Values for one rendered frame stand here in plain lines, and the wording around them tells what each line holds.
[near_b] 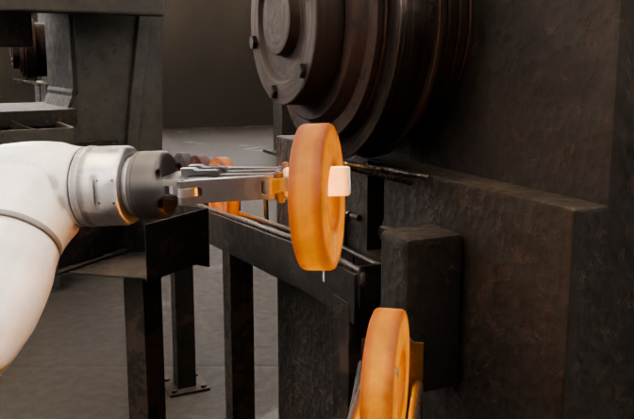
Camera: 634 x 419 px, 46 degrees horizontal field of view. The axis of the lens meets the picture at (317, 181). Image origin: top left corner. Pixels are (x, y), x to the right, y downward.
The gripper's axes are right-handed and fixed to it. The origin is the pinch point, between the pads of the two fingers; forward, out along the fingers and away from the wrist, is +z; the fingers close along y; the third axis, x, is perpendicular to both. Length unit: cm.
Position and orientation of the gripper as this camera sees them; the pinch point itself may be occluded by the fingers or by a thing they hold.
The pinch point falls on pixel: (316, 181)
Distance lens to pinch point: 78.8
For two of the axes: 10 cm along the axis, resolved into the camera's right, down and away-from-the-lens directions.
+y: -1.7, 1.5, -9.7
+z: 9.8, -0.2, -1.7
